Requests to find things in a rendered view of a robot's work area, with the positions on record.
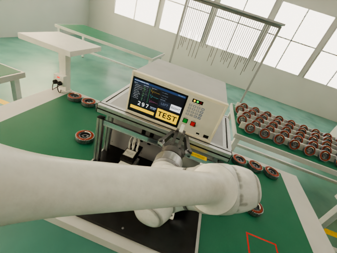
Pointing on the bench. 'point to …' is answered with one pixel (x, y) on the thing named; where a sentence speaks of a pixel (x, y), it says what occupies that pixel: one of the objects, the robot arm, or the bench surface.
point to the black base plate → (140, 238)
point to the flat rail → (131, 132)
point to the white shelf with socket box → (67, 50)
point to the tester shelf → (226, 152)
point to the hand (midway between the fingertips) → (180, 130)
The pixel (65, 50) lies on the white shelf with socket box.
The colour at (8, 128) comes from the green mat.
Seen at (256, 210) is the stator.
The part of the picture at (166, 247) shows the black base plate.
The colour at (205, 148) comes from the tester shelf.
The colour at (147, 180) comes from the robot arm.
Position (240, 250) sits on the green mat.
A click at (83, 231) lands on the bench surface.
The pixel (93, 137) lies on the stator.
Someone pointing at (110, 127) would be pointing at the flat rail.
